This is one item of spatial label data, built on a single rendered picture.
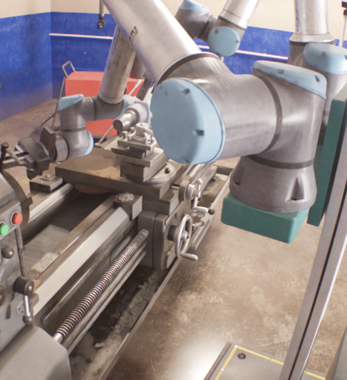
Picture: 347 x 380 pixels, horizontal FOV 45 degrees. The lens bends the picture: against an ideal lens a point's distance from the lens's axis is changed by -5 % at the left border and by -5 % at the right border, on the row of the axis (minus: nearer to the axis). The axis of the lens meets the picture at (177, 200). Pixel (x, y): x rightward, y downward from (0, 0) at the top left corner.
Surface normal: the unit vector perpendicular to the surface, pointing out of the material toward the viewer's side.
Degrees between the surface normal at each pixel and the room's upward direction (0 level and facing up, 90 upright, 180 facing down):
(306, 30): 95
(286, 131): 100
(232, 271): 0
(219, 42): 94
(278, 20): 90
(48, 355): 32
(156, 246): 90
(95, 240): 36
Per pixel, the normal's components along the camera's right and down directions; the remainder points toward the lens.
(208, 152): 0.35, 0.81
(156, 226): -0.34, 0.43
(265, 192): -0.36, 0.08
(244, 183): -0.74, -0.08
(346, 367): 0.06, -0.88
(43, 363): 0.54, -0.64
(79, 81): 0.00, 0.47
